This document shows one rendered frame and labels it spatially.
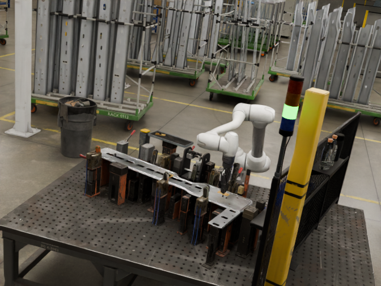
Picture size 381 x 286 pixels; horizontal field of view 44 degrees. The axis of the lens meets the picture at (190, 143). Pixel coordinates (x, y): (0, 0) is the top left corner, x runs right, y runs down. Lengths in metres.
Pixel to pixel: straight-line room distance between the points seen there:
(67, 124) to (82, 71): 1.88
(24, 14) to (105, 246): 4.16
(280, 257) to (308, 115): 0.83
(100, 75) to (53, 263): 4.14
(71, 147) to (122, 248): 3.22
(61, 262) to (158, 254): 1.33
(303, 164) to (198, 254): 1.12
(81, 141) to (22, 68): 1.35
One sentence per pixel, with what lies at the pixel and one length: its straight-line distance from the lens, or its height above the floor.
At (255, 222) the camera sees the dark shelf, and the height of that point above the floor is 1.03.
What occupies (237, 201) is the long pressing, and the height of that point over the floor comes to 1.00.
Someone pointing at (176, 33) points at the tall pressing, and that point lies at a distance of 11.36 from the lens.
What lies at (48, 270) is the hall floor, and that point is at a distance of 4.27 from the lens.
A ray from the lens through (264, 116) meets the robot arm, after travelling 3.70.
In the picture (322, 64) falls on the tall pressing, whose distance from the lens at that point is 10.25.
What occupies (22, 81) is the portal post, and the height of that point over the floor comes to 0.76.
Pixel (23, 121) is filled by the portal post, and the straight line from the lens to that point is 7.10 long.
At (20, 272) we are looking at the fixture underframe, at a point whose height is 0.23.
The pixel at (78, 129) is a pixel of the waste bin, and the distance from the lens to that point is 6.20.
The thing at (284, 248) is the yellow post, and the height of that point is 1.11.
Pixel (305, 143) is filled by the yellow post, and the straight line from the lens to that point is 2.49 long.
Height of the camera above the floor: 2.49
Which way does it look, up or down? 20 degrees down
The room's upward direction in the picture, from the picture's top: 8 degrees clockwise
